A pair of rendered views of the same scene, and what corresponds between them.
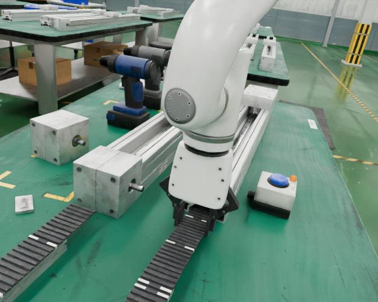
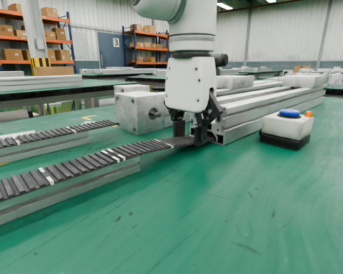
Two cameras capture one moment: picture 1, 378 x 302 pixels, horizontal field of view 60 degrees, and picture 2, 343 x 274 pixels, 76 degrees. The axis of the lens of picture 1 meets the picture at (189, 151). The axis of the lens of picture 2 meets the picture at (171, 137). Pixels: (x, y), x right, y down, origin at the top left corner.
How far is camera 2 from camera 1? 0.33 m
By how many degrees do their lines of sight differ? 29
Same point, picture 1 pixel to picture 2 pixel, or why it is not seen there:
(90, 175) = (122, 101)
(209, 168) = (188, 70)
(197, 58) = not seen: outside the picture
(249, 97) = (291, 78)
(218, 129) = (188, 24)
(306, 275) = (293, 185)
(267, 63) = (335, 80)
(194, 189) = (180, 95)
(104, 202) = (130, 122)
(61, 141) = not seen: hidden behind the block
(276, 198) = (282, 127)
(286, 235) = (287, 159)
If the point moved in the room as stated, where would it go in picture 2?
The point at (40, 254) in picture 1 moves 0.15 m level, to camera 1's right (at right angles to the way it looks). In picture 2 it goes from (62, 133) to (116, 146)
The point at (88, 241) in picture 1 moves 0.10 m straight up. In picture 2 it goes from (107, 141) to (103, 97)
